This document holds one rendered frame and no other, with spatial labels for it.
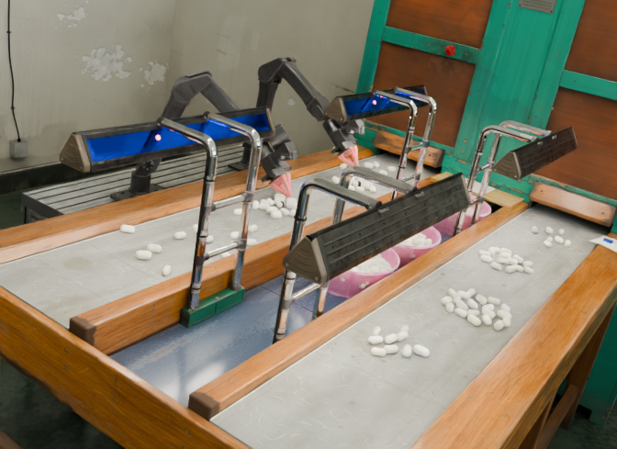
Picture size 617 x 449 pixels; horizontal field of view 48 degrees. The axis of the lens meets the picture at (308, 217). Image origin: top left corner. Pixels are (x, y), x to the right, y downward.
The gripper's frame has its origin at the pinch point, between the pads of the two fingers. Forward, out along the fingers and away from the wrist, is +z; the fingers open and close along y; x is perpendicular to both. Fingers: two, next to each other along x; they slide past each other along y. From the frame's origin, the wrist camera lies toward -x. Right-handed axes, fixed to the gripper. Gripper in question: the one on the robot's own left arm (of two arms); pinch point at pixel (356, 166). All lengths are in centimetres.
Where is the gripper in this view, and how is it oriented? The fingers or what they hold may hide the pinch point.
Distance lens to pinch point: 253.2
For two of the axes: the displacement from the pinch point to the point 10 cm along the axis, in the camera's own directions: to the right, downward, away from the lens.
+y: 5.6, -2.1, 8.0
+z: 5.0, 8.6, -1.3
